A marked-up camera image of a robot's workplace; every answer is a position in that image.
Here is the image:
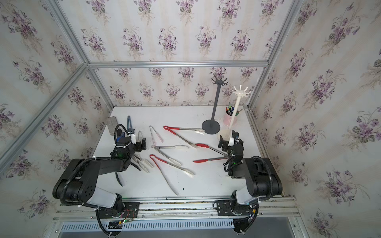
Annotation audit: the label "grey stone block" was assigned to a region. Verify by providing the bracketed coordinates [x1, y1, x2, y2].
[106, 116, 118, 136]

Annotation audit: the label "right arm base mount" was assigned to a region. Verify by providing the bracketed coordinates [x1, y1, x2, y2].
[212, 198, 259, 234]

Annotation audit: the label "steel cream-tipped tongs centre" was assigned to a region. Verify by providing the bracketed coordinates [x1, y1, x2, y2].
[151, 145, 189, 166]

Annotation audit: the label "red handled tongs rear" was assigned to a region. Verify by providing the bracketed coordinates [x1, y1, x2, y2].
[163, 125, 206, 149]

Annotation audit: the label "steel cream-tipped tongs left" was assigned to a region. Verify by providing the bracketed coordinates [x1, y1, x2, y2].
[133, 154, 154, 173]

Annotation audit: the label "dark grey utensil rack stand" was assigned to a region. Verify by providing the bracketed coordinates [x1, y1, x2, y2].
[201, 77, 228, 135]

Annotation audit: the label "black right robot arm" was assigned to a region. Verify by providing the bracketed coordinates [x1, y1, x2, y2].
[218, 131, 283, 205]

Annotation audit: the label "red handled tongs front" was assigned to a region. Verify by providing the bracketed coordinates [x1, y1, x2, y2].
[149, 154, 195, 196]

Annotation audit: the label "blue handled cream tongs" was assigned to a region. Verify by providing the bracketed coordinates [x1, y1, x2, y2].
[127, 116, 135, 135]

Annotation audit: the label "steel cream-tipped tongs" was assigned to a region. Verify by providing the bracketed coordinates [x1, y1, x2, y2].
[151, 145, 189, 166]
[133, 154, 154, 173]

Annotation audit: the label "red tipped steel tongs right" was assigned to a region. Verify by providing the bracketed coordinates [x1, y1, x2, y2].
[193, 143, 229, 163]

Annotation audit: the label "red handled tongs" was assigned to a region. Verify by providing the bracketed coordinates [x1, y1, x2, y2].
[163, 125, 206, 149]
[149, 154, 195, 196]

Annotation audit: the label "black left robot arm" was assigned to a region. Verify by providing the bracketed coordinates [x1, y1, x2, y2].
[52, 136, 146, 212]

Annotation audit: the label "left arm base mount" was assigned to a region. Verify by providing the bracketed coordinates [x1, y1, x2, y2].
[95, 202, 140, 238]

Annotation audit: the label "black tipped steel tongs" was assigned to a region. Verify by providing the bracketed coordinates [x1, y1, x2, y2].
[115, 162, 141, 187]

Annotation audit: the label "pink pen cup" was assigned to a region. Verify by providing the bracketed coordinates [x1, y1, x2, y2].
[223, 106, 244, 126]

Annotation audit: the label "white utensil rack stand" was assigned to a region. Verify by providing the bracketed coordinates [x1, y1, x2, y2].
[219, 85, 252, 139]

